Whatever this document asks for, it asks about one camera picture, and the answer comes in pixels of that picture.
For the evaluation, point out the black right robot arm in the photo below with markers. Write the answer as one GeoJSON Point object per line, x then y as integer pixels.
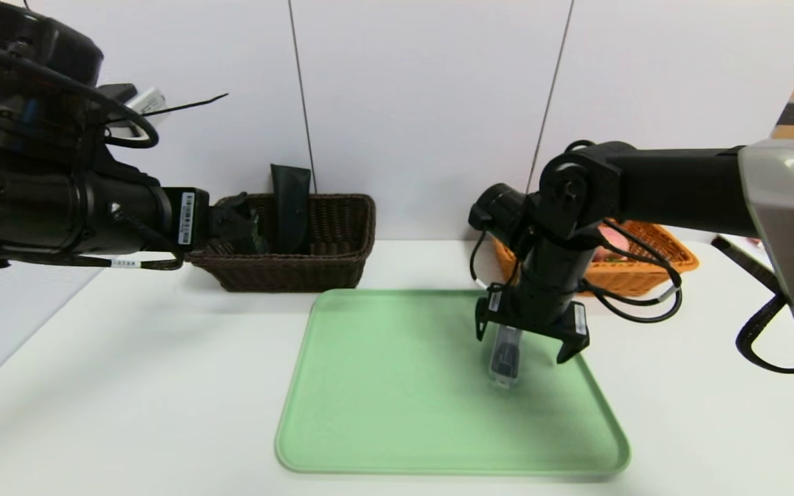
{"type": "Point", "coordinates": [679, 186]}

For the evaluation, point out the clear plastic slim case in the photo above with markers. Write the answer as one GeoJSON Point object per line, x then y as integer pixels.
{"type": "Point", "coordinates": [505, 362]}

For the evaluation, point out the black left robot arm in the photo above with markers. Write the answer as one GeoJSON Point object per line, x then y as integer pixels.
{"type": "Point", "coordinates": [38, 200]}

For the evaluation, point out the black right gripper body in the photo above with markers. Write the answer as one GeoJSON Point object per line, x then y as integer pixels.
{"type": "Point", "coordinates": [533, 319]}

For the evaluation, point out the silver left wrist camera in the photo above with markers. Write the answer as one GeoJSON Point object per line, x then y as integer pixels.
{"type": "Point", "coordinates": [147, 103]}

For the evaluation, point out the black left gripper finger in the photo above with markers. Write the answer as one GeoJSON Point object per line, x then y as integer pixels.
{"type": "Point", "coordinates": [235, 239]}
{"type": "Point", "coordinates": [231, 210]}

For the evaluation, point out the red peach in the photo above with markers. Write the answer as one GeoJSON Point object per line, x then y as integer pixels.
{"type": "Point", "coordinates": [614, 235]}

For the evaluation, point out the dark brown wicker basket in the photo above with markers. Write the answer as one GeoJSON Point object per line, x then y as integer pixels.
{"type": "Point", "coordinates": [328, 269]}

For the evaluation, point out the light green plastic tray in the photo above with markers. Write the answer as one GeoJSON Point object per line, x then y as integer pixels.
{"type": "Point", "coordinates": [383, 399]}

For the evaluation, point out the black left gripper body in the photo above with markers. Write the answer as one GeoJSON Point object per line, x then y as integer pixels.
{"type": "Point", "coordinates": [188, 217]}

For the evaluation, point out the black glasses case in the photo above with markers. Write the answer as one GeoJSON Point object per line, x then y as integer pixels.
{"type": "Point", "coordinates": [291, 207]}

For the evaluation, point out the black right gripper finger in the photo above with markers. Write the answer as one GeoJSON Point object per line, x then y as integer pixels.
{"type": "Point", "coordinates": [573, 348]}
{"type": "Point", "coordinates": [482, 329]}

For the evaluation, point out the orange wicker basket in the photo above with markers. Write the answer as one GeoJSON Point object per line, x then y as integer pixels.
{"type": "Point", "coordinates": [652, 272]}

